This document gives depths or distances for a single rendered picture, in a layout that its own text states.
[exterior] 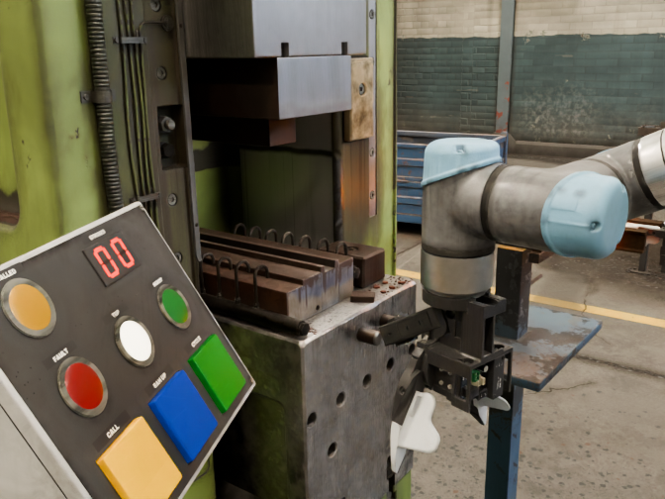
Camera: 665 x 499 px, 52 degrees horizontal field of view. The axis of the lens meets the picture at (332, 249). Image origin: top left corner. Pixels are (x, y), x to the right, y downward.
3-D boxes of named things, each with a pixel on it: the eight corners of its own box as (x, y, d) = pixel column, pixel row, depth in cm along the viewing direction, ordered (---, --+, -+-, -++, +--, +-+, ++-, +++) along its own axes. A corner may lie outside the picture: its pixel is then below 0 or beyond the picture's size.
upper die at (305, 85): (351, 109, 123) (350, 54, 121) (279, 120, 108) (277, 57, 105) (191, 102, 147) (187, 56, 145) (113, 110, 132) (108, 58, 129)
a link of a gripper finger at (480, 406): (514, 441, 80) (487, 398, 74) (474, 421, 84) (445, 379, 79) (527, 419, 81) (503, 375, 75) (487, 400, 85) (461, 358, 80)
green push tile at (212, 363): (247, 382, 86) (215, 332, 85) (227, 412, 79) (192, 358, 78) (236, 387, 87) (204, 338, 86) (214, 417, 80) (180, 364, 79)
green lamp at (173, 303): (199, 320, 82) (197, 285, 81) (169, 333, 78) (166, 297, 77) (181, 314, 84) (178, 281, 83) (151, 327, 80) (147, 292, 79)
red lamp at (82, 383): (118, 402, 63) (113, 358, 62) (73, 424, 60) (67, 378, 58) (97, 392, 65) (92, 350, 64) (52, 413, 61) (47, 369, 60)
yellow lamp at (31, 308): (66, 325, 62) (59, 280, 61) (18, 343, 58) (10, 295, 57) (47, 318, 64) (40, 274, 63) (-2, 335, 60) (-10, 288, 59)
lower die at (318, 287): (353, 294, 133) (352, 252, 131) (287, 328, 118) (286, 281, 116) (203, 259, 157) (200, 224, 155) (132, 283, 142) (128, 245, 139)
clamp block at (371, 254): (386, 277, 143) (386, 248, 141) (363, 289, 136) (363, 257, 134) (339, 267, 149) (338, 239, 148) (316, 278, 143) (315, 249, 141)
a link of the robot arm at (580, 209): (649, 163, 63) (538, 152, 70) (601, 181, 55) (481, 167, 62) (639, 246, 65) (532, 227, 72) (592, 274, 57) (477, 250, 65)
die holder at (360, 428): (414, 467, 154) (417, 279, 141) (310, 568, 125) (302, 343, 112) (234, 398, 186) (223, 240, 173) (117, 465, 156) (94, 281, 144)
